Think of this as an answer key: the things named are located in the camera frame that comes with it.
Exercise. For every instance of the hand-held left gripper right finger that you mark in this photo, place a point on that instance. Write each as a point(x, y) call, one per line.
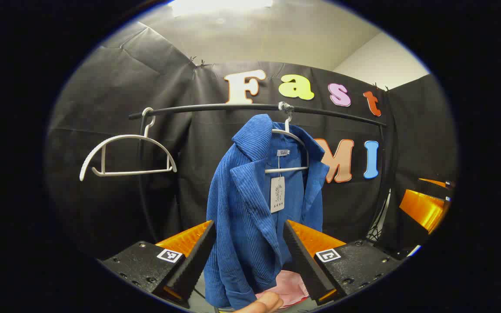
point(302, 265)

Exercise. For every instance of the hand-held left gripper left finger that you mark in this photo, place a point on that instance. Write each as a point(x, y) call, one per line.
point(194, 265)

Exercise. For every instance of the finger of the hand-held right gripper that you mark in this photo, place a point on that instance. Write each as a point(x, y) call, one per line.
point(424, 208)
point(433, 182)

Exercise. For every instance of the pink laundry hamper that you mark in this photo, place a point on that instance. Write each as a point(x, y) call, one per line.
point(287, 287)

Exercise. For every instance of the white clothes hanger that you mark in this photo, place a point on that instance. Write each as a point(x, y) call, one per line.
point(137, 172)
point(289, 169)

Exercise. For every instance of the black tripod stand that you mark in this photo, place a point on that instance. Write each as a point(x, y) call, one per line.
point(379, 230)

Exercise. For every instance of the white paper hang tag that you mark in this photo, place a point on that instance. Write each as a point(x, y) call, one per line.
point(277, 195)

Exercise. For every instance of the grey tape wrap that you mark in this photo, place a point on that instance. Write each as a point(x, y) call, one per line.
point(286, 108)

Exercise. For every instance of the black backdrop cloth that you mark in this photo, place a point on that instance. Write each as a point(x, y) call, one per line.
point(102, 95)

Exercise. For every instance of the ceiling light panel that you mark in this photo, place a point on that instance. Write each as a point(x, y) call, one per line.
point(220, 6)

